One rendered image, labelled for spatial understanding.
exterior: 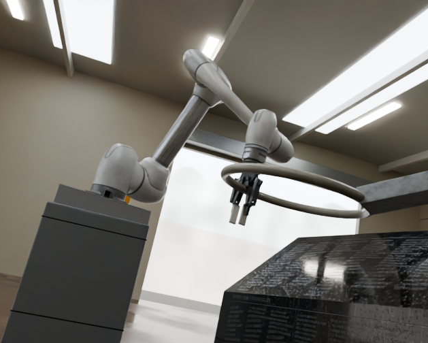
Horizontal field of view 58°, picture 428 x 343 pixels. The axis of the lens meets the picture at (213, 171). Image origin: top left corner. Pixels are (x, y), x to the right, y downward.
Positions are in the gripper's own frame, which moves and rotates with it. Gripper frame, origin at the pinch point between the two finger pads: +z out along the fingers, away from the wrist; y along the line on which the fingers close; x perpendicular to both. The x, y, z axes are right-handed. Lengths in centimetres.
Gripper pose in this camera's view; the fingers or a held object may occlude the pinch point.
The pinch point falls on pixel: (239, 215)
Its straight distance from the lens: 141.7
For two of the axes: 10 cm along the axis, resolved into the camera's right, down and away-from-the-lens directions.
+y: 6.1, -0.1, -7.9
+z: -2.7, 9.4, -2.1
